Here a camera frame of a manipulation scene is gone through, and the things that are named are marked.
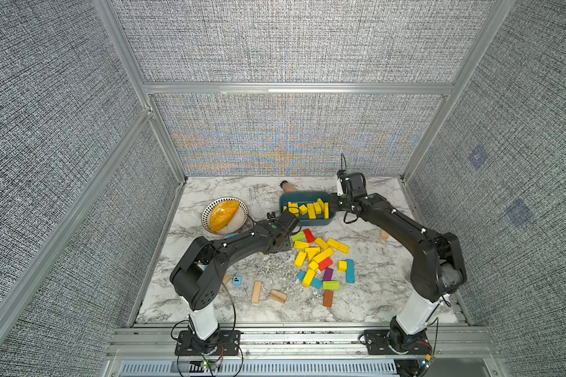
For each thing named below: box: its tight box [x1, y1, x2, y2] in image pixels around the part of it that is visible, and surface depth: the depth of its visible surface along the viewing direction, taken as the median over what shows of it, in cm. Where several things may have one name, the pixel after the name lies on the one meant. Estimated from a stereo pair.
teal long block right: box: [345, 259, 356, 284], surface depth 90 cm
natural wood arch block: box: [269, 289, 287, 304], surface depth 84 cm
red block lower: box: [318, 256, 334, 271], surface depth 92 cm
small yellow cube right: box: [337, 259, 348, 273], surface depth 90 cm
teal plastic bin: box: [279, 190, 336, 226], surface depth 107 cm
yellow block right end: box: [327, 238, 350, 254], surface depth 97 cm
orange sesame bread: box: [209, 200, 240, 232], surface depth 99 cm
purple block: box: [322, 267, 335, 282], surface depth 89 cm
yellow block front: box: [301, 268, 316, 289], surface depth 87 cm
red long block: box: [303, 228, 316, 243], surface depth 99 cm
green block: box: [290, 230, 306, 243], surface depth 99 cm
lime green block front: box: [322, 281, 341, 290], surface depth 86 cm
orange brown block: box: [323, 289, 335, 308], surface depth 83 cm
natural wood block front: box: [251, 281, 264, 304], surface depth 85 cm
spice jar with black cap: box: [279, 179, 298, 193], surface depth 116 cm
